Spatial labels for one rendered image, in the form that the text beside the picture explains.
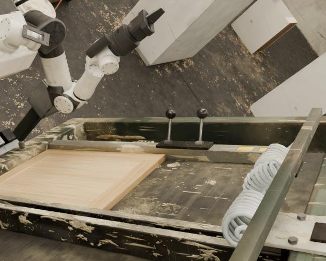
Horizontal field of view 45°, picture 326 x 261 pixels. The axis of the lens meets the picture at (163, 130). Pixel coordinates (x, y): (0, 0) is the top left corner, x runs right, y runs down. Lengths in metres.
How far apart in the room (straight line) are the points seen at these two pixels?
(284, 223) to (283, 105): 4.36
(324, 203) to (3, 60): 0.95
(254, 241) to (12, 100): 2.64
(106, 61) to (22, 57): 0.27
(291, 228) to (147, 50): 3.47
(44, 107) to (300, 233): 1.43
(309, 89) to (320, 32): 4.52
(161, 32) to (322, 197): 3.28
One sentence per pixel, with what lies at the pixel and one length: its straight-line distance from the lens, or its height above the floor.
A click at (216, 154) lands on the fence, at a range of 1.28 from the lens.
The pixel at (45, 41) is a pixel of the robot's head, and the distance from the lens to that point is 1.23.
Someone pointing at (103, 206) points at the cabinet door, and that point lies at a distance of 1.12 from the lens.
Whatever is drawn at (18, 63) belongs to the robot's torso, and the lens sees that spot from 1.33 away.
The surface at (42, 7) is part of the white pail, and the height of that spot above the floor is 0.36.
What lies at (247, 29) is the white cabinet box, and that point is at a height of 0.17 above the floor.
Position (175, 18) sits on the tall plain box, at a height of 0.59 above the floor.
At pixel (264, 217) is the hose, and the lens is 0.50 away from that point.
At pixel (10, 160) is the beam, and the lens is 1.61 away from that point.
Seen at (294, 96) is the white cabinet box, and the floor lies 0.58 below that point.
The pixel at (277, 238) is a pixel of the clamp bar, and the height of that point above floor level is 1.84.
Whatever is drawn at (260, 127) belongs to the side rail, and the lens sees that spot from 1.46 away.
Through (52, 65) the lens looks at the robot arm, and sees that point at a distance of 1.49.
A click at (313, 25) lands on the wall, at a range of 9.43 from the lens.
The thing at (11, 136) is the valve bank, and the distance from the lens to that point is 1.84.
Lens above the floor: 2.21
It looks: 37 degrees down
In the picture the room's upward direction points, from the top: 51 degrees clockwise
